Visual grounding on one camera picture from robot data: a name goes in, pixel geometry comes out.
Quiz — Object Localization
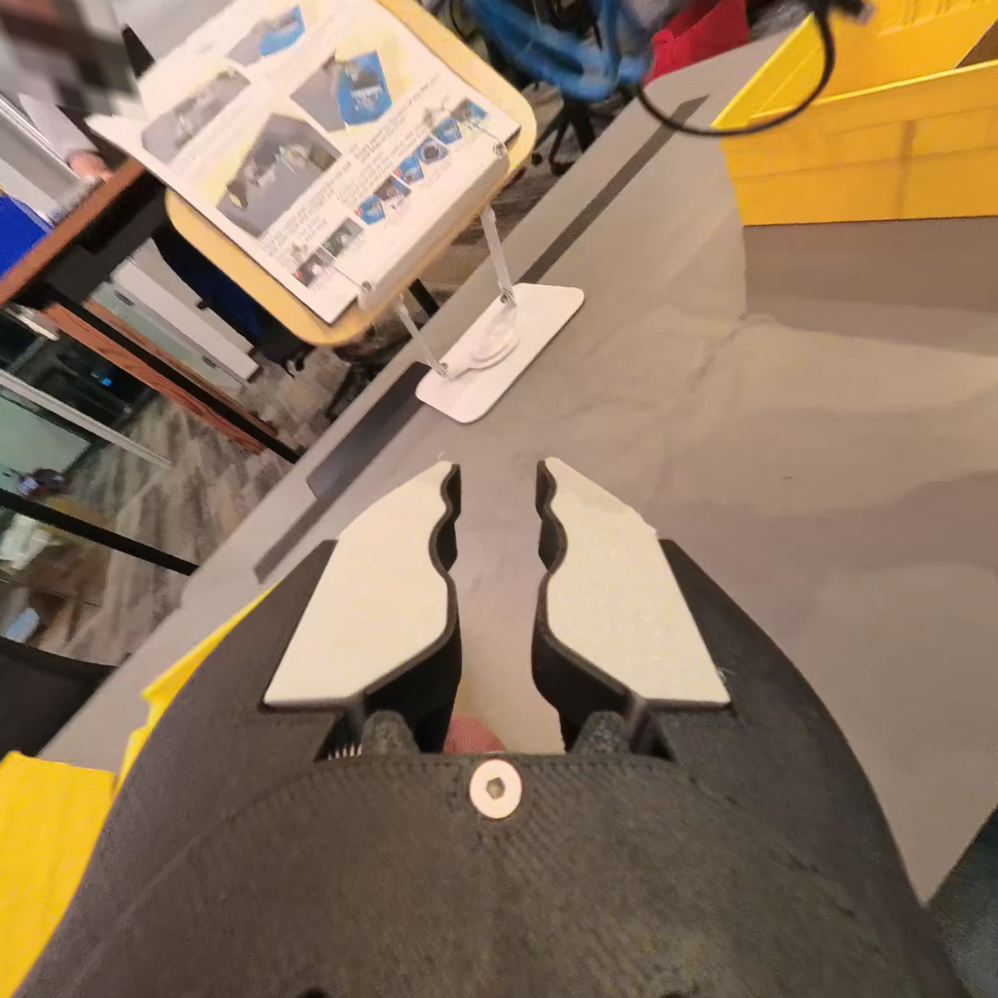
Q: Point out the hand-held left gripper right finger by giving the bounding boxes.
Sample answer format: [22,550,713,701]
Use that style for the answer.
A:
[532,456,733,753]

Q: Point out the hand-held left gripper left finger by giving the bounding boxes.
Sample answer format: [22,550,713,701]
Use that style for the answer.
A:
[262,460,464,754]

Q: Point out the yellow plastic bin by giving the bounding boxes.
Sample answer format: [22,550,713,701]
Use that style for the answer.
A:
[0,581,282,998]

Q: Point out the yellow bin with divider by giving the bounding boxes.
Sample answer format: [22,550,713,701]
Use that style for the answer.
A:
[713,0,998,227]

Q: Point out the black ethernet cable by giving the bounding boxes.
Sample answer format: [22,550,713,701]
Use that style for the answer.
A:
[638,0,870,140]

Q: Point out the person's left hand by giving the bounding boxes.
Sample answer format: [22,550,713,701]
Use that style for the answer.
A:
[442,715,510,754]

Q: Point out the printed instruction sheet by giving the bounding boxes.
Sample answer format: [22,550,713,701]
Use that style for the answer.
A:
[86,0,522,324]

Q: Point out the red bag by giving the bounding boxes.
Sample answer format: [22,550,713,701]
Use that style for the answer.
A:
[651,0,751,79]

